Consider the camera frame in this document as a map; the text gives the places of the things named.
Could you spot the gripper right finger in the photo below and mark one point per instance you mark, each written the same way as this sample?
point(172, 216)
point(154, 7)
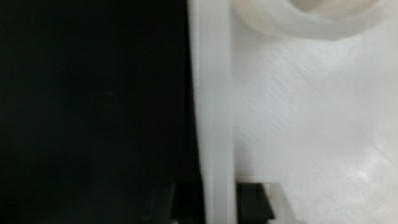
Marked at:
point(254, 209)

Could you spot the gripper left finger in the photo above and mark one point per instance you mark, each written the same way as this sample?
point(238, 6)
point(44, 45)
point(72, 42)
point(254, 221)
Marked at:
point(186, 212)

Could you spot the white square tabletop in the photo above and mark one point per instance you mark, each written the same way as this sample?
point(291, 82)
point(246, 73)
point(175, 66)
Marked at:
point(294, 91)

